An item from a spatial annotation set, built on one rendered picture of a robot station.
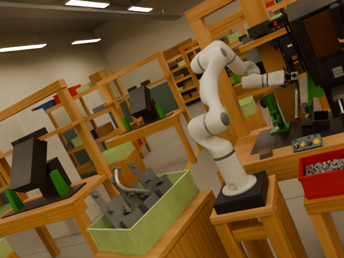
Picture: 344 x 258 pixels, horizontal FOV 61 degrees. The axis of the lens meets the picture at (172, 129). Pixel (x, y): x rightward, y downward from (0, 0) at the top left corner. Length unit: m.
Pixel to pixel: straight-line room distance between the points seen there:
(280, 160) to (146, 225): 0.83
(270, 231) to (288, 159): 0.45
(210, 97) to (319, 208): 0.72
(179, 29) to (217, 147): 11.08
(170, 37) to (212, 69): 10.99
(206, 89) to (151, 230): 0.81
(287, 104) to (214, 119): 0.98
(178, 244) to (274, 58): 1.39
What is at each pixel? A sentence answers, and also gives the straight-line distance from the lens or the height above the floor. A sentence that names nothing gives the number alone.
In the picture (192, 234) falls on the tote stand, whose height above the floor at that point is 0.70.
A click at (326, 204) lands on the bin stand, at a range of 1.51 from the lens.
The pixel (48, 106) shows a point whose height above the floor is 2.06.
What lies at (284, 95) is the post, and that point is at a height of 1.09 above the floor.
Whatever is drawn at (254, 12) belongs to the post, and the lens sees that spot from 2.23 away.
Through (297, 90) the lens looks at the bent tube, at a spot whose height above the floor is 1.15.
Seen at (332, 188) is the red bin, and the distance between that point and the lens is 1.50.
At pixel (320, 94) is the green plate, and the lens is 1.91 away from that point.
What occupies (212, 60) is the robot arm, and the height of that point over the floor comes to 1.55.
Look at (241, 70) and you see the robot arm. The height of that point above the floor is 1.41.
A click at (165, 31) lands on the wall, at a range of 12.62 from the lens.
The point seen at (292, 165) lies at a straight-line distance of 1.81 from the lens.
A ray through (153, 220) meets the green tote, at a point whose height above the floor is 0.89.
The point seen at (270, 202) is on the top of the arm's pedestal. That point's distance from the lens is 1.49.
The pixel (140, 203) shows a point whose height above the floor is 0.91.
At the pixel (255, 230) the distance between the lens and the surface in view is 1.57.
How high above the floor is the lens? 1.60
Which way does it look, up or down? 10 degrees down
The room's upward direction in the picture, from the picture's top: 25 degrees counter-clockwise
